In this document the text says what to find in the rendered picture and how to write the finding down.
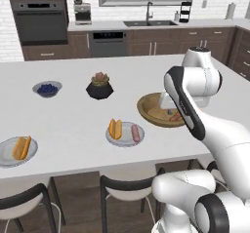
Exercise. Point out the grey bowl of blueberries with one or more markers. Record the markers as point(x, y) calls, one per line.
point(47, 89)

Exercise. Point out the pink sausage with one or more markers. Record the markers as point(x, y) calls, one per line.
point(135, 133)

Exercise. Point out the round wooden bowl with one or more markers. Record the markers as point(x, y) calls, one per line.
point(153, 111)

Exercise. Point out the grey round plate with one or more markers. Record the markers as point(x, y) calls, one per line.
point(6, 154)
point(125, 141)

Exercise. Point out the white paper towel roll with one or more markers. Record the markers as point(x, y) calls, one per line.
point(230, 11)

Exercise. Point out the red sausage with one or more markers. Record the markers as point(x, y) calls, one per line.
point(176, 116)

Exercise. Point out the white chair with black frame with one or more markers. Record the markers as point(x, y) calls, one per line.
point(19, 198)
point(128, 185)

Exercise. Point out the black wall oven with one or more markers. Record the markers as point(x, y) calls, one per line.
point(40, 20)

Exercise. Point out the steel double sink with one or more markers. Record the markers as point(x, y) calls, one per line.
point(149, 23)

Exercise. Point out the brown side cupboard run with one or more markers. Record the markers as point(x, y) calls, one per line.
point(242, 55)

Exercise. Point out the white wall socket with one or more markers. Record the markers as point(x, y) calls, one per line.
point(204, 4)

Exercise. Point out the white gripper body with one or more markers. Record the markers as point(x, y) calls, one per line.
point(165, 101)

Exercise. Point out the succulent in black pot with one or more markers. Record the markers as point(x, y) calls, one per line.
point(99, 88)

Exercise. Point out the orange hot dog bun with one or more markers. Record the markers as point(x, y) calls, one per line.
point(115, 129)
point(21, 147)

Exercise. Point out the silver coffee machine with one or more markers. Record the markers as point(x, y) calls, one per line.
point(82, 13)

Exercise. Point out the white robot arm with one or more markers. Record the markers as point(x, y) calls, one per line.
point(224, 146)

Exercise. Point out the white soap dispenser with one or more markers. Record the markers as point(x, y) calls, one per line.
point(176, 16)

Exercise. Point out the steel dishwasher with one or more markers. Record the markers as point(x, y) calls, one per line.
point(108, 44)

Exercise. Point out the steel tap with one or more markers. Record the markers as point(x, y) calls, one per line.
point(149, 11)

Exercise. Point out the brown base cupboard run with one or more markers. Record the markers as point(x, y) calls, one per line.
point(169, 42)

